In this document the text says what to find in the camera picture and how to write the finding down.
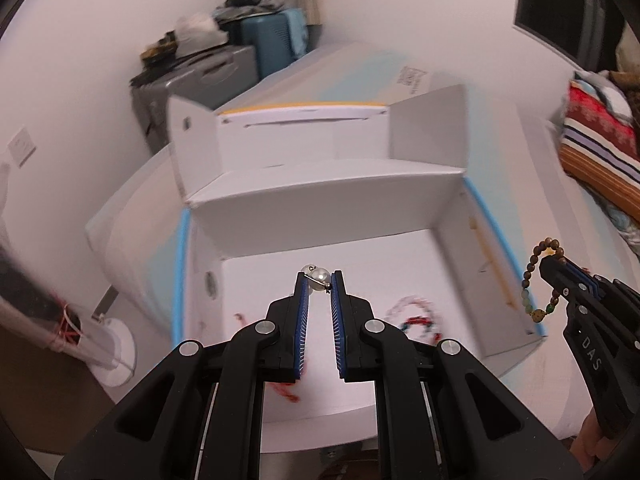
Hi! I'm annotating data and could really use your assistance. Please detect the white pearl bracelet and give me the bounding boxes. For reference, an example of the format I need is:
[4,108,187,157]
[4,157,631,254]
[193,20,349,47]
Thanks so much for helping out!
[301,262,332,293]

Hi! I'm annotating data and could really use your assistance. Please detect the brown wooden bead bracelet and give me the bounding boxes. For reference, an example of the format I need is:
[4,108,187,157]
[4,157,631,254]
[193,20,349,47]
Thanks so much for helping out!
[520,237,569,324]

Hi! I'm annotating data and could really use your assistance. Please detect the pink bead bracelet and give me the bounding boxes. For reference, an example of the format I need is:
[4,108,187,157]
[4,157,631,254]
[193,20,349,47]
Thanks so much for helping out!
[384,294,446,340]

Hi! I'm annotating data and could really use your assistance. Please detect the multicolour glass bead bracelet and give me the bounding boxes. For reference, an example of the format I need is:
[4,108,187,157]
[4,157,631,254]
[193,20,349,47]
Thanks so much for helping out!
[394,313,446,344]

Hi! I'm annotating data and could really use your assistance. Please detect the red cord bracelet gold bar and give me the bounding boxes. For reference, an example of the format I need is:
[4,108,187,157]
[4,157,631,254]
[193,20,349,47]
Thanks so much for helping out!
[268,382,300,403]

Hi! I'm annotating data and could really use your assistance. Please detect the person right hand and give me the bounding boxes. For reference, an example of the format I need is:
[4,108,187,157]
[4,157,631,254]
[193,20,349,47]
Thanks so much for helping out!
[570,410,617,471]

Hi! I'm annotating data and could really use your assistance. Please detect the floral pastel pillow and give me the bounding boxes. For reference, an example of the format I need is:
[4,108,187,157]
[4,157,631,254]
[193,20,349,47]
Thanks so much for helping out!
[594,194,640,258]

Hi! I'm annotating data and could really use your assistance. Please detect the open blue yellow cardboard box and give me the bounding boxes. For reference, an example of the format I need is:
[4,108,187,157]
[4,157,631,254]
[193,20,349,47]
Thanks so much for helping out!
[166,81,549,421]

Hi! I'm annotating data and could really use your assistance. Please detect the striped red brown pillow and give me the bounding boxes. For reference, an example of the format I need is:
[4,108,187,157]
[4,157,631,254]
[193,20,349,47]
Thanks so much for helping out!
[559,75,639,218]

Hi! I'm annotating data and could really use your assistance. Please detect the small light blue pillow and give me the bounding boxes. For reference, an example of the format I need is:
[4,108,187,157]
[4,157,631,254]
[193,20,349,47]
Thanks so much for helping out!
[575,70,632,124]

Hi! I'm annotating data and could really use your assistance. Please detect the white round device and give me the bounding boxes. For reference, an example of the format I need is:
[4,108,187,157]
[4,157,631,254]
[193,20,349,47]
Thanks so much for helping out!
[82,318,137,388]

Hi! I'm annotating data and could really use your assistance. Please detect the grey suitcase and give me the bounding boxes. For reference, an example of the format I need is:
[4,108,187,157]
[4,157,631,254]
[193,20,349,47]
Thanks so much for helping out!
[130,46,258,154]

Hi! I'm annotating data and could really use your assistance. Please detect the brown blanket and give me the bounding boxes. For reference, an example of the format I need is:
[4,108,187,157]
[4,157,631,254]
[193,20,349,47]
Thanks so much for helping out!
[608,23,640,91]

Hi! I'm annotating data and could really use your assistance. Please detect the teal suitcase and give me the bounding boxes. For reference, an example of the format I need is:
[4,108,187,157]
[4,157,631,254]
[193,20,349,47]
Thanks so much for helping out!
[240,8,309,79]

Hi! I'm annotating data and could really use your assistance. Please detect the clear plastic bag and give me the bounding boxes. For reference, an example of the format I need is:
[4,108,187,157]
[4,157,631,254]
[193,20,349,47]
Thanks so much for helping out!
[0,159,101,366]

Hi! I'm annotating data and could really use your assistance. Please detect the white crumpled bag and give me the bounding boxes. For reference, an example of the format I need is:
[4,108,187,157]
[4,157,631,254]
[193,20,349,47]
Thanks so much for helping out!
[175,13,228,58]

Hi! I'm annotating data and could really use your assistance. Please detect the dark window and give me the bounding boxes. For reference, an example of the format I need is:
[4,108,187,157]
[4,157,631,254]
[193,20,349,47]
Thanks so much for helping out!
[514,0,626,72]

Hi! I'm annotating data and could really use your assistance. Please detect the dark clutter on suitcase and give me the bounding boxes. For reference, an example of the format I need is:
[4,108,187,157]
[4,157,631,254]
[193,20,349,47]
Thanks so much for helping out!
[213,0,284,25]

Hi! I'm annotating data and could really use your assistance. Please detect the white wall socket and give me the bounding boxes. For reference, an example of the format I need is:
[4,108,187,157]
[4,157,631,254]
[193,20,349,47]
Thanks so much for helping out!
[8,127,37,168]

